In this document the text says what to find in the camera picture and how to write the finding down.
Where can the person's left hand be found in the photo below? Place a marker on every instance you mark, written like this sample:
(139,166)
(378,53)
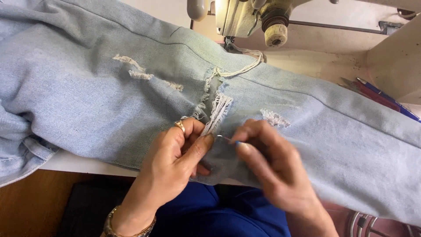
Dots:
(164,174)

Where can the person's right hand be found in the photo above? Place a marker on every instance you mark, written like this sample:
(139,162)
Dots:
(283,177)

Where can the light blue ripped denim jeans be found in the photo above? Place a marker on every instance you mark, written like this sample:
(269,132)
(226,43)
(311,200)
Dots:
(98,108)

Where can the person's blue clothing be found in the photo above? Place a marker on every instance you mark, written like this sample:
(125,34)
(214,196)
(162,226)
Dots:
(213,214)

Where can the black bag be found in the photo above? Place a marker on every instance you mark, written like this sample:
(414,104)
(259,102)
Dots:
(88,210)

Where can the white twisted thread strand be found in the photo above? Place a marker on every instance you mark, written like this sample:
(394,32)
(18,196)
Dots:
(245,67)

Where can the blue pen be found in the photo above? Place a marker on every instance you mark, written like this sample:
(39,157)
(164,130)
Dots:
(391,100)

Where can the dark metal rod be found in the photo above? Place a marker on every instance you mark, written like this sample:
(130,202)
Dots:
(332,27)

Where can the cream industrial sewing machine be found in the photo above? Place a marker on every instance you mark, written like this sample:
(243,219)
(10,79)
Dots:
(236,16)

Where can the grey metal hinge bracket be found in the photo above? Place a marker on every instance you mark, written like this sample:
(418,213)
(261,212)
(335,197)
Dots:
(389,27)

